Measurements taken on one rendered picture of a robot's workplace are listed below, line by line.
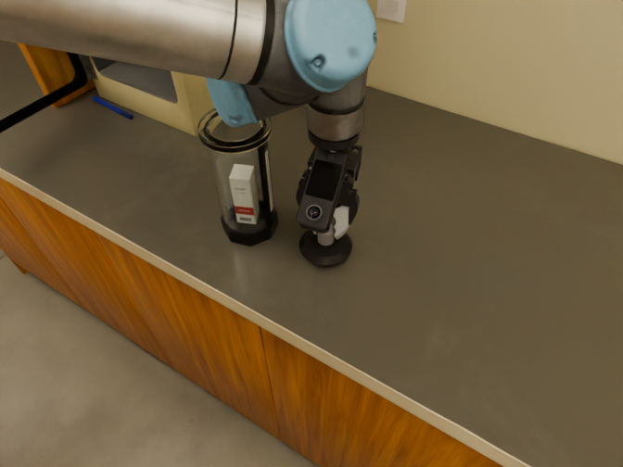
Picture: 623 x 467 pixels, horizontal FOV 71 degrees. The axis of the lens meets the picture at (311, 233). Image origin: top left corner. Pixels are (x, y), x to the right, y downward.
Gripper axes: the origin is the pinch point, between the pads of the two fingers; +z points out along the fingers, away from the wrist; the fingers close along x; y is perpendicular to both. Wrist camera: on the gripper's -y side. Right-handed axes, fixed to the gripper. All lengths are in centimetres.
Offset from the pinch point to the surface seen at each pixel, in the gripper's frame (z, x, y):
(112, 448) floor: 99, 63, -27
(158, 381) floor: 99, 59, -2
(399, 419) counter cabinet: 21.4, -18.6, -18.7
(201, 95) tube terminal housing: -3.2, 35.9, 28.0
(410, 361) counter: 5.1, -17.3, -16.0
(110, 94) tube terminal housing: 3, 63, 31
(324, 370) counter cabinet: 19.3, -4.3, -14.9
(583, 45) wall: -15, -39, 49
